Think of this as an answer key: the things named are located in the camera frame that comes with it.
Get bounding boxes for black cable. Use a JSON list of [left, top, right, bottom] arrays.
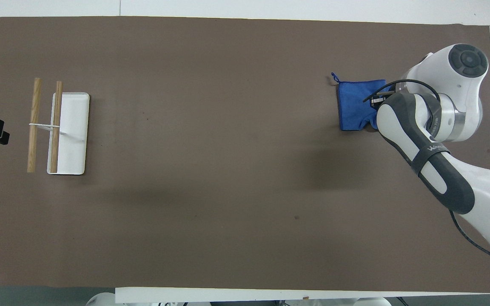
[[363, 79, 442, 112], [449, 210, 490, 260]]

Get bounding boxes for white towel rack wooden bars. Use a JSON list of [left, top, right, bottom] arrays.
[[27, 77, 91, 176]]

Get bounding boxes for blue towel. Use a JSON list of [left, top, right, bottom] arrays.
[[331, 72, 397, 132]]

